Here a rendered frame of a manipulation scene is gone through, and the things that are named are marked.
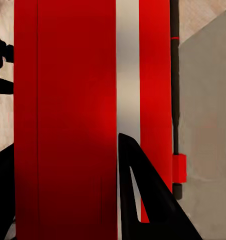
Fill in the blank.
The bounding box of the radio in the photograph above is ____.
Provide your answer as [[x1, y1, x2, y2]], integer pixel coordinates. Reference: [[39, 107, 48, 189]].
[[13, 0, 186, 240]]

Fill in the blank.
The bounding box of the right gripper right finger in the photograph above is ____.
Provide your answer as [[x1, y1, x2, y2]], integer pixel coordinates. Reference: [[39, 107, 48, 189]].
[[118, 133, 203, 240]]

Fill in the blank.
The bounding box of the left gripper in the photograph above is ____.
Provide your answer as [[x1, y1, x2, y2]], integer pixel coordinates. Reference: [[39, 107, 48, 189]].
[[0, 39, 14, 95]]

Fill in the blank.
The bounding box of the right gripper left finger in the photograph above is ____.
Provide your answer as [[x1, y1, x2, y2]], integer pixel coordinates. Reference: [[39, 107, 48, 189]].
[[0, 143, 16, 240]]

